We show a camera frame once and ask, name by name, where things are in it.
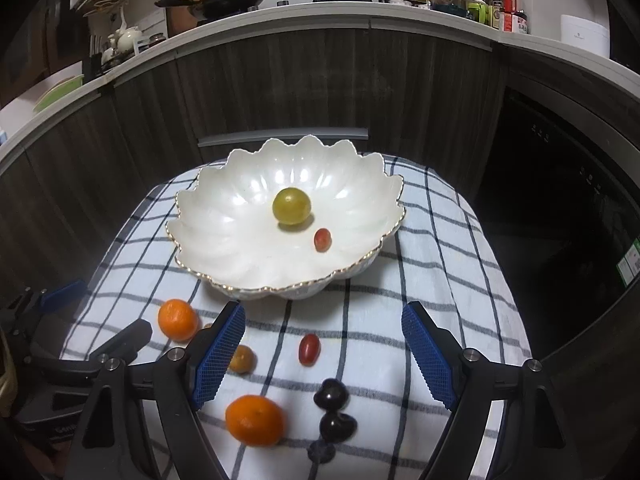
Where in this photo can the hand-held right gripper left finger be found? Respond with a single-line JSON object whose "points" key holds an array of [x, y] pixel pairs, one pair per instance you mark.
{"points": [[220, 355]]}

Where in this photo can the white checked cloth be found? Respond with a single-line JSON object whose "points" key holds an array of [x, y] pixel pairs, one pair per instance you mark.
{"points": [[380, 310]]}

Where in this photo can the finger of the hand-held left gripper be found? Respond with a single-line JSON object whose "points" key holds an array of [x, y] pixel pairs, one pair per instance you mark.
{"points": [[65, 291], [131, 337]]}

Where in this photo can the white and red box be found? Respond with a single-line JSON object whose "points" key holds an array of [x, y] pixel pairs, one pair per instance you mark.
{"points": [[520, 22]]}

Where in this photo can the dark sauce bottle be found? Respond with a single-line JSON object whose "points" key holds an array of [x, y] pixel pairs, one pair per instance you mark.
{"points": [[495, 10]]}

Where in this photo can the white canister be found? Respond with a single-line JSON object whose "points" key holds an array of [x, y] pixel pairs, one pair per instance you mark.
{"points": [[585, 35]]}

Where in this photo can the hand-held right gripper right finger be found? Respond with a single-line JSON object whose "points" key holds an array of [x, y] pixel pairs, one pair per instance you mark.
{"points": [[430, 355]]}

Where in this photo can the green container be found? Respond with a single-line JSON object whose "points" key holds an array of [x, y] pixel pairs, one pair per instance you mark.
{"points": [[477, 11]]}

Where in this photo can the large orange tangerine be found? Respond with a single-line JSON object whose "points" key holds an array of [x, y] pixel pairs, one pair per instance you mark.
{"points": [[255, 420]]}

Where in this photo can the dark purple plum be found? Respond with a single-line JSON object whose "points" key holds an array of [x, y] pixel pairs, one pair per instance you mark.
{"points": [[337, 426], [330, 394]]}

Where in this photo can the white teapot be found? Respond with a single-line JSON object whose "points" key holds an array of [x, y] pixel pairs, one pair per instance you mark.
{"points": [[129, 36]]}

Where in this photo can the red cherry tomato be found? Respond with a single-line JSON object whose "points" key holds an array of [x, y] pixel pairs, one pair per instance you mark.
{"points": [[309, 350]]}

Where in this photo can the small orange tangerine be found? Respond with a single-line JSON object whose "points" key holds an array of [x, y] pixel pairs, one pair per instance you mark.
{"points": [[177, 319]]}

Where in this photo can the green plate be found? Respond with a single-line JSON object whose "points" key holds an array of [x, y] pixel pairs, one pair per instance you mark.
{"points": [[57, 92]]}

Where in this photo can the dark wood kitchen cabinet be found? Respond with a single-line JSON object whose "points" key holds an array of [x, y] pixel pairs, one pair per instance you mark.
{"points": [[280, 80]]}

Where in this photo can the green round fruit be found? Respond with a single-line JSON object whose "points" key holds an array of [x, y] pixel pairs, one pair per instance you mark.
{"points": [[291, 205]]}

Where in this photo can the dark glass jar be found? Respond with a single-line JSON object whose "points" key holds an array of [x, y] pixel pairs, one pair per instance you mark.
{"points": [[156, 41]]}

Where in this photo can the white scalloped bowl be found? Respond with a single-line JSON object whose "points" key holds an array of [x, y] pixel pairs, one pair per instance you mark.
{"points": [[235, 220]]}

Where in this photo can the brown wooden cutting board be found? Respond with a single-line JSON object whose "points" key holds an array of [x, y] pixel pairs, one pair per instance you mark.
{"points": [[175, 17]]}

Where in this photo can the black built-in dishwasher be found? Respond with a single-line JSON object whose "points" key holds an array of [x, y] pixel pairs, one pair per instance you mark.
{"points": [[560, 185]]}

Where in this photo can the small red grape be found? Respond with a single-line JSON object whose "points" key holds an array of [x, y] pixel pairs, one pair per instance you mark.
{"points": [[322, 240]]}

